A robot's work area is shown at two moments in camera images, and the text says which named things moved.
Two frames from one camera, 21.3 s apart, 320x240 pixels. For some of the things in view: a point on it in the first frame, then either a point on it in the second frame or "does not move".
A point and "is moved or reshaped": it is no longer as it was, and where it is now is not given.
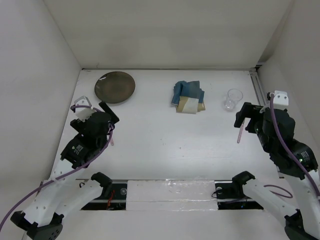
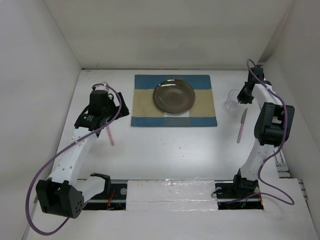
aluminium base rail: [227, 198] does not move
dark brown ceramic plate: [114, 87] → [174, 96]
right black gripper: [248, 109] → [242, 99]
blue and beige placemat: [188, 97] is moved or reshaped
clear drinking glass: [234, 96] does not move
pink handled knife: [240, 130] does not move
